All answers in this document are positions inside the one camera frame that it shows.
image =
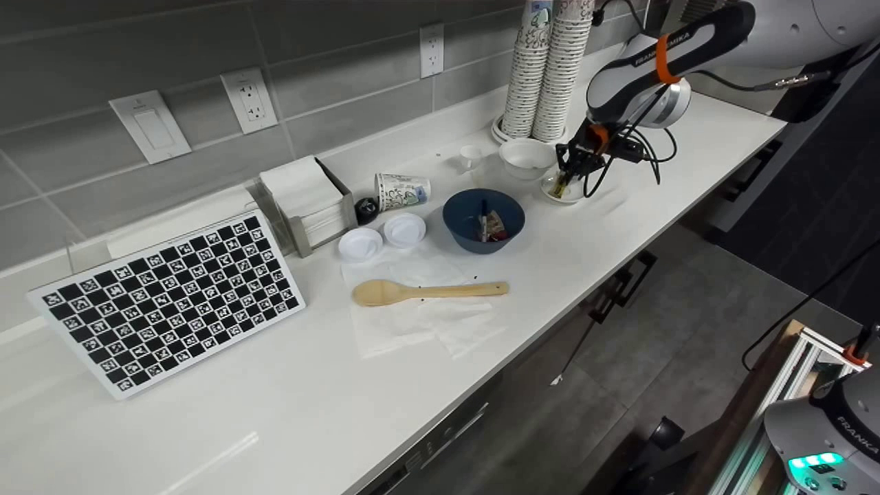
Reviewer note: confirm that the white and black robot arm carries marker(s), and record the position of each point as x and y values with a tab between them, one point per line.
724	43

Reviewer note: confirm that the white blank wall plate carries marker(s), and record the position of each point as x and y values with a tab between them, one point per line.
149	124

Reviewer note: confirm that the small black object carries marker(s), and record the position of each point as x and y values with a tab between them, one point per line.
368	210

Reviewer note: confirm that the white napkin dispenser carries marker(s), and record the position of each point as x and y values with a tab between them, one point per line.
302	193

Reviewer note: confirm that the white paper sheet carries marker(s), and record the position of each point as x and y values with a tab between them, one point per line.
408	331

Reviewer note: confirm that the black white checkerboard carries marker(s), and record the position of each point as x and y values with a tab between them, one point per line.
167	302

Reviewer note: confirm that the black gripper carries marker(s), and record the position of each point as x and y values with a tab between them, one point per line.
589	148

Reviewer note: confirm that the small white bowl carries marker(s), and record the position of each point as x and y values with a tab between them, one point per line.
524	156

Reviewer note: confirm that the red brown sachet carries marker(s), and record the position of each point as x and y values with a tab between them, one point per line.
493	226

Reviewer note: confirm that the dark blue bowl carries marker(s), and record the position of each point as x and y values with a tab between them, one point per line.
464	216

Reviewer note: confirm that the small white floor scrap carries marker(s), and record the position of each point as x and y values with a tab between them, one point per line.
557	377

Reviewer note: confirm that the wooden aluminium frame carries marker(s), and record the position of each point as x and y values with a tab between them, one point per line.
760	402

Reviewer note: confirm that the white wall outlet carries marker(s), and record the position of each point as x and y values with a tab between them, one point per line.
248	100
434	51

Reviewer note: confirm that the patterned paper cup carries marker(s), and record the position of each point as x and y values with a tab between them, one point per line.
402	192

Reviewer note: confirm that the wooden spoon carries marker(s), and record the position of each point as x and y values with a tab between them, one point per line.
430	293

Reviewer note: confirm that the yellow green sachet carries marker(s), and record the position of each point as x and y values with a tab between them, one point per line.
557	189

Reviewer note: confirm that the grey device with green light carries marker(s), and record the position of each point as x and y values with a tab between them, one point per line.
827	441

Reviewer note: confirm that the round white lid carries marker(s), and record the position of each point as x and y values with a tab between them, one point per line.
405	230

